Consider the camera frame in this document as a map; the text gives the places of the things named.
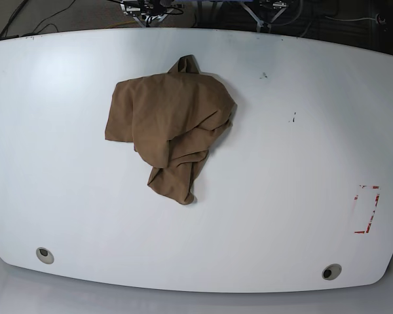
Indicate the brown t-shirt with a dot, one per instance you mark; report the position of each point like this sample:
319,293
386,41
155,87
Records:
172,119

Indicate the metal robot stand left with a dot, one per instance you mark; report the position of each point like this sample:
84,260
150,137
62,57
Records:
148,13

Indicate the grey table grommet right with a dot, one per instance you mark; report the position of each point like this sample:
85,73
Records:
331,272

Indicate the grey table grommet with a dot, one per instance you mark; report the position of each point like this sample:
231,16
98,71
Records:
44,255
331,272

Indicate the grey table grommet left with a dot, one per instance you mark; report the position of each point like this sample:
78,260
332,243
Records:
44,255

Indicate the red tape rectangle marking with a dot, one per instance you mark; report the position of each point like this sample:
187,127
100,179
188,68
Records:
364,208

